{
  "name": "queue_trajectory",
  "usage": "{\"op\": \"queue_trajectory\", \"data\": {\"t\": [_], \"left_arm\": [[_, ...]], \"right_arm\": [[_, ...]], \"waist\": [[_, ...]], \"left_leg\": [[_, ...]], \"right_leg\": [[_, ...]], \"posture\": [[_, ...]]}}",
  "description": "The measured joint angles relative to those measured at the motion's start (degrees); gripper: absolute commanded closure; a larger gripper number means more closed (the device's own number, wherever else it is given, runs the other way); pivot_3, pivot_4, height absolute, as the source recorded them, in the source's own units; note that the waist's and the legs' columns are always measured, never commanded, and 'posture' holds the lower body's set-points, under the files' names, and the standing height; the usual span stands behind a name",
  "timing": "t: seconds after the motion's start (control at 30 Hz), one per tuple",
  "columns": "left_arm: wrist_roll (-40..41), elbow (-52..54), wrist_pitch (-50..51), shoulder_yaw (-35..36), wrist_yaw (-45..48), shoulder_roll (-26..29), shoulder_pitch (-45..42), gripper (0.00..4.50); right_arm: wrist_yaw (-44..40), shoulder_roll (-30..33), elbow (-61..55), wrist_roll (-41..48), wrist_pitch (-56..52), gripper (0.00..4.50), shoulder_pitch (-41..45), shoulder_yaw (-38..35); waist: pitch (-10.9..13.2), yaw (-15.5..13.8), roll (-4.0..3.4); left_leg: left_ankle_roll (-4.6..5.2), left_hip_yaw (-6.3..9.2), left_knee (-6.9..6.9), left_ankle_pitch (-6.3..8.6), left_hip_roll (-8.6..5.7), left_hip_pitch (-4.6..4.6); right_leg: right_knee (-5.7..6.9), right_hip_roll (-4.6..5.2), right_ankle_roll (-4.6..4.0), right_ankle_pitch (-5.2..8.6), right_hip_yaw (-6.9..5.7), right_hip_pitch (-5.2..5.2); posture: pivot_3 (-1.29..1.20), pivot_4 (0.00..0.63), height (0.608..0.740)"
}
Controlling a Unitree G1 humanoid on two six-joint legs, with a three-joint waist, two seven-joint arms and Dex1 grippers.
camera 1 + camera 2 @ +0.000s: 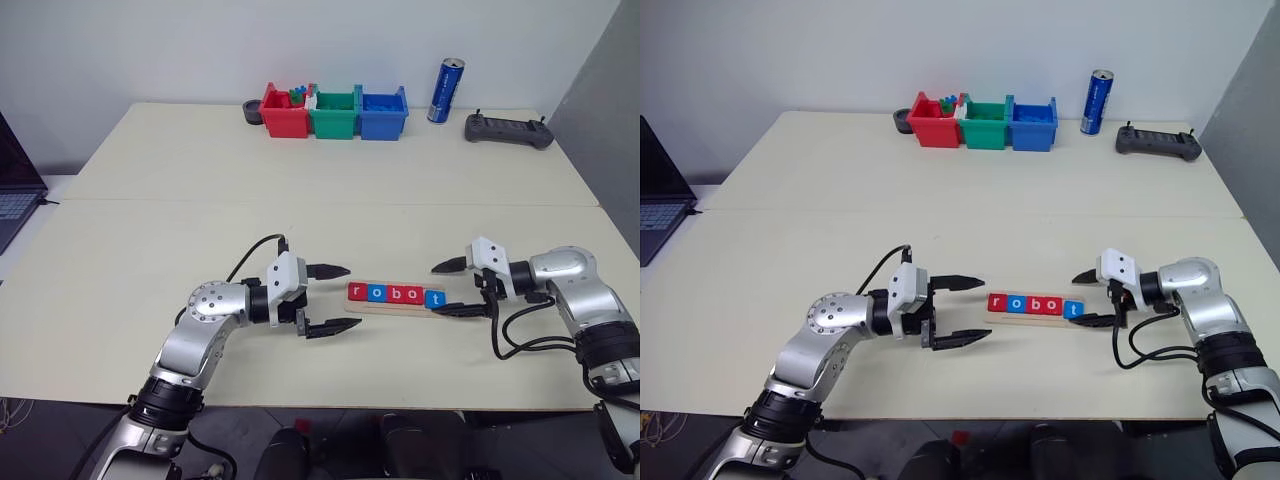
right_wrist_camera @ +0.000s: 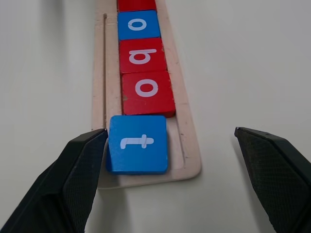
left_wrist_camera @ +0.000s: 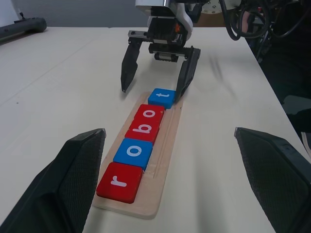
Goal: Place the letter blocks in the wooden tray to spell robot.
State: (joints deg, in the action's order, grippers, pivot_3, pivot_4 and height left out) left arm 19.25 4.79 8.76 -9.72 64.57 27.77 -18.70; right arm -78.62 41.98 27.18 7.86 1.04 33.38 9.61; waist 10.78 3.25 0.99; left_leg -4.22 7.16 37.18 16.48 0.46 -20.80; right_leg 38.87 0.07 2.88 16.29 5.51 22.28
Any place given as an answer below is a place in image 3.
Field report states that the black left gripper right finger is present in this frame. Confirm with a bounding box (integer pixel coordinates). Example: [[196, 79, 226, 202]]
[[233, 126, 311, 233]]

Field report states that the dark grey remote controller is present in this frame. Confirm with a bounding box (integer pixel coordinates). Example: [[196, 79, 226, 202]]
[[0, 17, 48, 43]]

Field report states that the blue letter block t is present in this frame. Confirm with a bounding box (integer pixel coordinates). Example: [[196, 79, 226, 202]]
[[147, 88, 177, 109]]

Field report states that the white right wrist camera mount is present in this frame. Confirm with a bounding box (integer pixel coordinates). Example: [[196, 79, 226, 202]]
[[135, 0, 194, 33]]

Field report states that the red letter block r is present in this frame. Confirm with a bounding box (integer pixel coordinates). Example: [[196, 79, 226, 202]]
[[96, 162, 144, 204]]

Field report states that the red letter block o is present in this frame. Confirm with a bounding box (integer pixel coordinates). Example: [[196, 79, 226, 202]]
[[133, 104, 166, 128]]

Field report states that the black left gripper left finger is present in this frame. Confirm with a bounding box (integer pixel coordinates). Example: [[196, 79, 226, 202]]
[[0, 128, 107, 233]]

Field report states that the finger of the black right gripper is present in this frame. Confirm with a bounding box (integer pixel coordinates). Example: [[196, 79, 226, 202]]
[[175, 46, 202, 103], [121, 38, 144, 94]]

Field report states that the long wooden letter tray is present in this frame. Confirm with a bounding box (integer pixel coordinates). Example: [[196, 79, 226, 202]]
[[91, 91, 184, 220]]

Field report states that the blue letter block o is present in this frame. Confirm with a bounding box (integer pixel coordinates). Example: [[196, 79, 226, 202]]
[[113, 138, 154, 171]]

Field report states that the red letter block b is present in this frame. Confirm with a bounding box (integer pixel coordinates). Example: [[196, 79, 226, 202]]
[[124, 118, 161, 144]]

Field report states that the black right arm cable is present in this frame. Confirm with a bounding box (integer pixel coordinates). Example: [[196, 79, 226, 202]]
[[220, 0, 273, 41]]

